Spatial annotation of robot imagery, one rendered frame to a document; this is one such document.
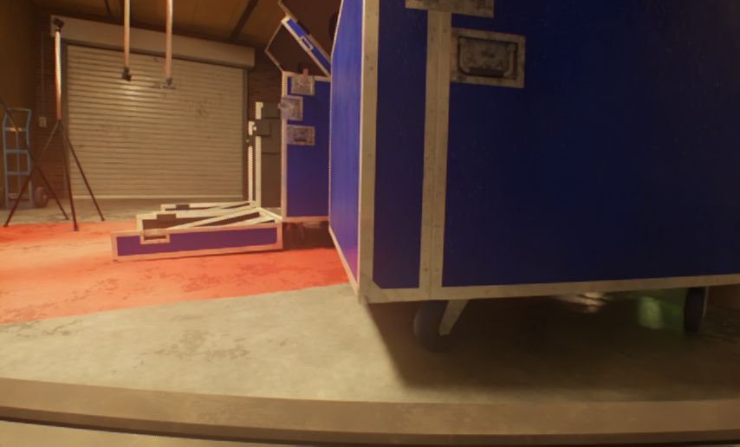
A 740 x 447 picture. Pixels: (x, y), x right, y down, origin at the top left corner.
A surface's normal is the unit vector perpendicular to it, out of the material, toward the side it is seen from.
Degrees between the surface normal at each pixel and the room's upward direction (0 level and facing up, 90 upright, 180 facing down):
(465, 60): 90
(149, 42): 90
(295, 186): 90
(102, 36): 90
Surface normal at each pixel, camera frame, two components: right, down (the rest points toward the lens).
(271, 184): 0.44, 0.09
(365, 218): 0.17, 0.10
